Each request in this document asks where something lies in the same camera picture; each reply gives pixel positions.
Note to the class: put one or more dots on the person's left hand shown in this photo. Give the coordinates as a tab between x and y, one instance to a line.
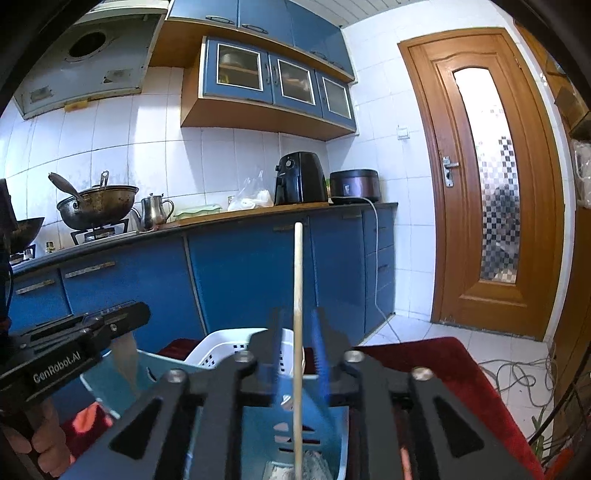
53	438

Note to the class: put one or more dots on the black air fryer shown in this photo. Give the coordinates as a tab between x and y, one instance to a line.
300	180

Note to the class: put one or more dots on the wooden chopstick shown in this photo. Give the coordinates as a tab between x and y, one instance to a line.
298	277

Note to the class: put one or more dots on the white perforated basket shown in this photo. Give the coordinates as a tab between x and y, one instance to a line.
217	346

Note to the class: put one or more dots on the green plastic tray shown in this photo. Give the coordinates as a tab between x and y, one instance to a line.
198	212

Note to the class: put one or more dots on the wooden door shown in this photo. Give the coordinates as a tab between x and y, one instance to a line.
429	184

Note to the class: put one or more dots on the small dark wok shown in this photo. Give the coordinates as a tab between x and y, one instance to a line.
27	233

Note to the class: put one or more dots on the glass-door wall cabinet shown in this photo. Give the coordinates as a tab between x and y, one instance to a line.
268	78

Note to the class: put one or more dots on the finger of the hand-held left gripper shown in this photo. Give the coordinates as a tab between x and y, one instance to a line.
124	318

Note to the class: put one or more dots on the green plant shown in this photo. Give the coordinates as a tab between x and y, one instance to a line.
538	434

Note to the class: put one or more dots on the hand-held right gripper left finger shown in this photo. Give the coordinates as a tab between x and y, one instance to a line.
273	355

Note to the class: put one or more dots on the orange object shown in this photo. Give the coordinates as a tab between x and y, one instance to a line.
94	415

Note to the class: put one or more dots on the dark rice cooker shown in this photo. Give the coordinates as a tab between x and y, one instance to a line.
354	187

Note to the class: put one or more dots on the range hood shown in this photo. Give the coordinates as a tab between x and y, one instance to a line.
115	50

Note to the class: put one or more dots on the white wall switch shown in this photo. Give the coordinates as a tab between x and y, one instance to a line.
404	133

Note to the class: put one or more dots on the blue base cabinets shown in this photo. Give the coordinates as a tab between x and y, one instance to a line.
244	272

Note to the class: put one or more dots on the wooden shelf unit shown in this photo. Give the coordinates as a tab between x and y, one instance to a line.
561	83

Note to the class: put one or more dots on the red mat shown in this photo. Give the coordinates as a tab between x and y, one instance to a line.
461	392

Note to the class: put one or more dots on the gas stove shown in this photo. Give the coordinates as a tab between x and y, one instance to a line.
99	233

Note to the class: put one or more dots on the metal kettle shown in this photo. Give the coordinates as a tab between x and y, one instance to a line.
152	213

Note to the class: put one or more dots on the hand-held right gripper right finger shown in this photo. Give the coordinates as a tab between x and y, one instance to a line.
321	355

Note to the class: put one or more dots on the blue upper cabinets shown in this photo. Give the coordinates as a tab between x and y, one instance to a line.
263	14

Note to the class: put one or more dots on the light blue plastic basket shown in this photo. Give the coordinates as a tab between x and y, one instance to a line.
258	438

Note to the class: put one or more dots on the large metal wok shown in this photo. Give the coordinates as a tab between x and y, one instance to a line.
97	207

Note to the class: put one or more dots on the clear plastic bag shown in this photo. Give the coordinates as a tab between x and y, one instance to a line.
251	196

